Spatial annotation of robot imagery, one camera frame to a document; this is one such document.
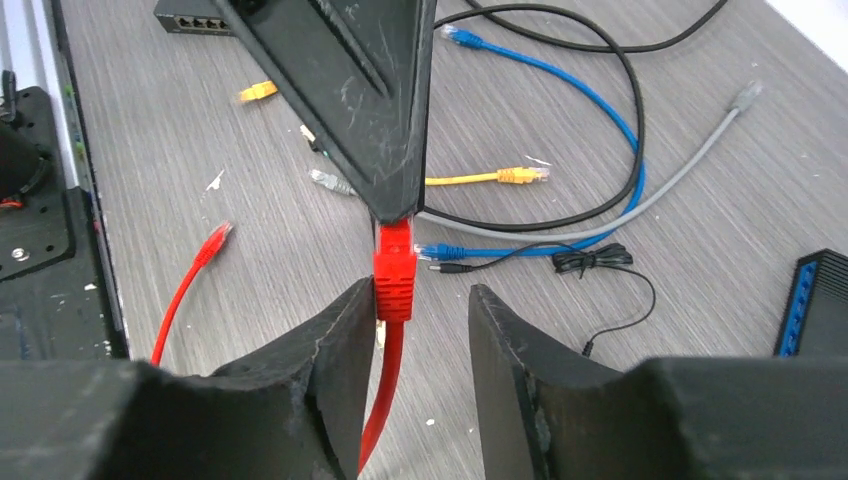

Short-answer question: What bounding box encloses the dark grey network switch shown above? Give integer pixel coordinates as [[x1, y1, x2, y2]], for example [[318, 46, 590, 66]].
[[153, 0, 234, 37]]

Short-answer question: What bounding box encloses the small black blue switch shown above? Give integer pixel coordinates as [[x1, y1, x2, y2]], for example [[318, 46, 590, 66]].
[[773, 249, 847, 357]]

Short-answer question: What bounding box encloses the yellow ethernet cable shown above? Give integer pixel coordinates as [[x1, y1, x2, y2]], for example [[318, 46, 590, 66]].
[[237, 80, 551, 187]]

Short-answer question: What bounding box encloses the grey ethernet cable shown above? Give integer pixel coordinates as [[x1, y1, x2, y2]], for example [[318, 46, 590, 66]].
[[307, 80, 764, 244]]

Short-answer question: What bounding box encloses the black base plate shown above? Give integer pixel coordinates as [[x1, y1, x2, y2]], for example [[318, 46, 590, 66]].
[[1, 70, 128, 361]]

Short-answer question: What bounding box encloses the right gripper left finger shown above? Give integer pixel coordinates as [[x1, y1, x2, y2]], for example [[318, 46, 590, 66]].
[[1, 277, 375, 479]]

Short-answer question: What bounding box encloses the black ethernet cable teal boot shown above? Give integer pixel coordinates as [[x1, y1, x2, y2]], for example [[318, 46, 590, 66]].
[[299, 124, 328, 156]]

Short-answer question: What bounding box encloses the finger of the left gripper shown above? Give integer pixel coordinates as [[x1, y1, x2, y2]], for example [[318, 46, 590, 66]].
[[215, 0, 436, 224]]

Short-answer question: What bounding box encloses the black power adapter with cord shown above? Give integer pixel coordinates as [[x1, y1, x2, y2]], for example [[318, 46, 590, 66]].
[[428, 242, 657, 358]]

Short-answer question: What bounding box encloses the blue ethernet cable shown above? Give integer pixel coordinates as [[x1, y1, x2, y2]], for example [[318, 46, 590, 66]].
[[413, 24, 647, 263]]

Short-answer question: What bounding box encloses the red ethernet cable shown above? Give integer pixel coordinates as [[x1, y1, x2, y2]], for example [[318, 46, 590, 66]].
[[150, 218, 420, 475]]

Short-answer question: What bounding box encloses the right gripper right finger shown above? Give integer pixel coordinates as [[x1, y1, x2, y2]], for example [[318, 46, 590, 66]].
[[468, 284, 847, 479]]

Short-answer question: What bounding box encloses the long black cable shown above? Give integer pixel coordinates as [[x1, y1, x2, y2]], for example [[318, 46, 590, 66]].
[[423, 0, 729, 233]]

